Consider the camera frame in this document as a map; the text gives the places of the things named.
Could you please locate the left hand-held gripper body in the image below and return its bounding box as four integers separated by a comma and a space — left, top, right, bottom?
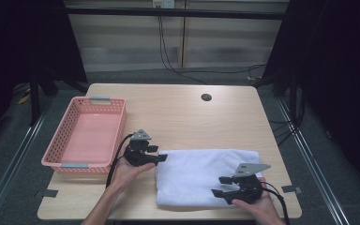
124, 128, 158, 168

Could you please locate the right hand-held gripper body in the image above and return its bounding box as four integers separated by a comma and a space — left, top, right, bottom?
228, 162, 272, 205

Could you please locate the white cat print towel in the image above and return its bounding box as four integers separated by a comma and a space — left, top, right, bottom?
155, 148, 263, 208

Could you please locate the pink plastic basket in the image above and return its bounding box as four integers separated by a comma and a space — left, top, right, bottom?
40, 96, 128, 175

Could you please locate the person's left hand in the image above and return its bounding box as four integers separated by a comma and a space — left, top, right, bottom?
111, 148, 157, 192

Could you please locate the person's right hand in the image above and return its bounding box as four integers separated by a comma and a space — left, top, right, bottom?
232, 177, 284, 225

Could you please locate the grey tape piece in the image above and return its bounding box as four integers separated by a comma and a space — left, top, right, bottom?
35, 188, 59, 199
280, 185, 303, 195

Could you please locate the black metal stand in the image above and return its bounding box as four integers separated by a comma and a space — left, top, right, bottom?
27, 67, 90, 127
251, 67, 308, 126

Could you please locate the yellow floor object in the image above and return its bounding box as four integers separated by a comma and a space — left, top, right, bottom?
17, 93, 32, 105

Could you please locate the black horizontal bar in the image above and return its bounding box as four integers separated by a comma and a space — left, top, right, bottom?
65, 7, 290, 21

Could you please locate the dark curtain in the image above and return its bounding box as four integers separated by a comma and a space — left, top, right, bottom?
0, 0, 88, 151
262, 0, 360, 196

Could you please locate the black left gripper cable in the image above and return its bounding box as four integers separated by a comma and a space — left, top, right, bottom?
105, 133, 135, 189

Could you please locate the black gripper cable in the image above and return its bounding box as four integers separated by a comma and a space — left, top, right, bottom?
105, 133, 135, 189
262, 181, 292, 225

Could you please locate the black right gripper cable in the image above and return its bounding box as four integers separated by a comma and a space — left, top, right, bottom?
262, 181, 292, 225

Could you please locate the bundle of black floor cables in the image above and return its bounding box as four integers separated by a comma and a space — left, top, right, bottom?
268, 118, 302, 146

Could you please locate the metal floor rail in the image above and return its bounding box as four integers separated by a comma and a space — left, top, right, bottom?
0, 99, 55, 225
276, 97, 353, 225

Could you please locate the black hanging wall cable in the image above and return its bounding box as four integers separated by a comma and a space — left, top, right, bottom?
157, 15, 209, 85

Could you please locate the black floor cable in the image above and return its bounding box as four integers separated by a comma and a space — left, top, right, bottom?
181, 64, 267, 75

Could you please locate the white wall power outlet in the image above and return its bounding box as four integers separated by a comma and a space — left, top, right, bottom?
152, 0, 176, 9

